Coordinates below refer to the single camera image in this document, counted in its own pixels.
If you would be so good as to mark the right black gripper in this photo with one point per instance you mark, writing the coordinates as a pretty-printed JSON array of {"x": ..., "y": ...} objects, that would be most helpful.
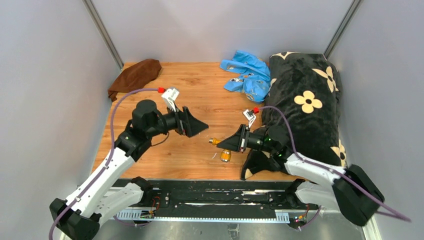
[{"x": 235, "y": 142}]

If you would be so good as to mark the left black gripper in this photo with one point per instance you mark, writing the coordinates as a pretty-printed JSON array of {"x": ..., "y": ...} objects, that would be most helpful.
[{"x": 194, "y": 126}]

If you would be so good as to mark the yellow brass water faucet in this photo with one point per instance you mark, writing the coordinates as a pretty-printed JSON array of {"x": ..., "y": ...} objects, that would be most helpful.
[{"x": 225, "y": 155}]

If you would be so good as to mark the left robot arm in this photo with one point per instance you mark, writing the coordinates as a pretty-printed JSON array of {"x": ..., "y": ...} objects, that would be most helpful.
[{"x": 109, "y": 172}]

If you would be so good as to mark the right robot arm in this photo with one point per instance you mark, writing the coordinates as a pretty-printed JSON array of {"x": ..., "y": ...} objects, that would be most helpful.
[{"x": 346, "y": 189}]

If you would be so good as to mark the blue plastic bag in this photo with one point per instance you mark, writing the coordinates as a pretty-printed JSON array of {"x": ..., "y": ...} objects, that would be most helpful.
[{"x": 254, "y": 76}]

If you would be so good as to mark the black floral blanket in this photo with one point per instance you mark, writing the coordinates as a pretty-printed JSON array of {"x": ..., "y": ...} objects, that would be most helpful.
[{"x": 306, "y": 91}]

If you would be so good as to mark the brown cloth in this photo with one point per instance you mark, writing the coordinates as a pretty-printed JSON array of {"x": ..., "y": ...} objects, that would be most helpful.
[{"x": 135, "y": 77}]

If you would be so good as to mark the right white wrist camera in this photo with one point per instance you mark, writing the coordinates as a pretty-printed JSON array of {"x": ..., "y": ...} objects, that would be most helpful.
[{"x": 250, "y": 115}]

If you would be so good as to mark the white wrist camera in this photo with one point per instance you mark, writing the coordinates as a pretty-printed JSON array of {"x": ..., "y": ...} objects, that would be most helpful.
[
  {"x": 169, "y": 97},
  {"x": 250, "y": 115}
]

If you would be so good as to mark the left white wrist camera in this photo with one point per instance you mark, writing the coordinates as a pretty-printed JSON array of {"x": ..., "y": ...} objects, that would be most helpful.
[{"x": 169, "y": 97}]

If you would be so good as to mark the aluminium frame rail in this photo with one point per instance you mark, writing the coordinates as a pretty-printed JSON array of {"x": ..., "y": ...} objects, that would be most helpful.
[{"x": 133, "y": 202}]

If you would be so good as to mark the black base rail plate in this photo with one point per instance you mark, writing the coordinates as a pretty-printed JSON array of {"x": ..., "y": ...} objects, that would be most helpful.
[{"x": 220, "y": 201}]

